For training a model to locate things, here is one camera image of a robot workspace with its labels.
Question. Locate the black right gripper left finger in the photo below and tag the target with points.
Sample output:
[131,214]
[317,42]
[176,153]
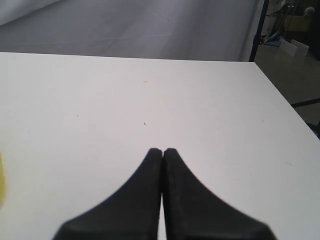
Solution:
[131,213]

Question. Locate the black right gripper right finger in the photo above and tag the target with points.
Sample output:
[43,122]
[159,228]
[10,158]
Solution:
[193,212]

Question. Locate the yellow sponge block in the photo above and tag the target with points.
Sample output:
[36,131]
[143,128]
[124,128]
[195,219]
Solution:
[2,181]

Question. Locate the grey backdrop cloth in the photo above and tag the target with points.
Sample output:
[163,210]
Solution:
[204,30]

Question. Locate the black backdrop stand pole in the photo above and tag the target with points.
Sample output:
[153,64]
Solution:
[257,37]

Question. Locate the blue object on floor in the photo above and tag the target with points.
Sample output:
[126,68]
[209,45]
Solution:
[275,39]

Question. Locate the white boards on floor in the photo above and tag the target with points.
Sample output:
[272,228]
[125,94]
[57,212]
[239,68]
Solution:
[294,48]

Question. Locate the yellow bin in background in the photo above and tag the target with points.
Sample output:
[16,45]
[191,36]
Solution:
[297,23]

